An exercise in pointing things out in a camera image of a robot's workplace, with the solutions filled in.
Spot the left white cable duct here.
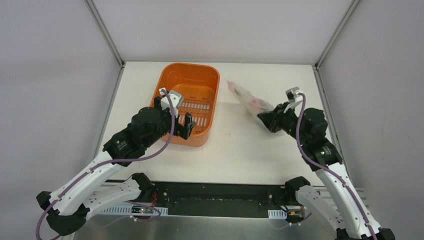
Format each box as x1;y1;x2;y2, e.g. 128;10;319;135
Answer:
97;204;169;217

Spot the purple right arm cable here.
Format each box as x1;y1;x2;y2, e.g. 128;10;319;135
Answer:
294;92;380;240

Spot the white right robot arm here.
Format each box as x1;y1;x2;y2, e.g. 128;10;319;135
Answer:
257;102;396;240

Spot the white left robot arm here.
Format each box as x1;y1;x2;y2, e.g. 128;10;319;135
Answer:
36;91;196;237

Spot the clear zip top bag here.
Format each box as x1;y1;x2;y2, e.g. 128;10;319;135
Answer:
226;80;274;120

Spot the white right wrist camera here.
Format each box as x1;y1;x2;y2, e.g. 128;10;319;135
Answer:
284;87;303;113

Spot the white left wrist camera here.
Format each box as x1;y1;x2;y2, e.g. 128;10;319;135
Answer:
158;87;184;117

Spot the orange plastic basket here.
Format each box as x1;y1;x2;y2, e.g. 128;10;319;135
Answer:
153;62;220;147

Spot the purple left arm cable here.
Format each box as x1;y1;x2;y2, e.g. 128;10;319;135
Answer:
35;88;176;240

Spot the right white cable duct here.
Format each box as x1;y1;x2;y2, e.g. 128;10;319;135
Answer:
267;209;287;220

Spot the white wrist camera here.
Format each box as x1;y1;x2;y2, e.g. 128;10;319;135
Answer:
158;87;184;117
284;87;303;113

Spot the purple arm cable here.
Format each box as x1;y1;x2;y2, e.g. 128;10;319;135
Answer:
294;92;380;240
35;88;176;240

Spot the white cable duct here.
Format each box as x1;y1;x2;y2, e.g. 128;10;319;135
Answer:
267;209;287;220
97;204;169;217

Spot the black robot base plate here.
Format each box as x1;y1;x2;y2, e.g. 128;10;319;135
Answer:
134;181;300;218

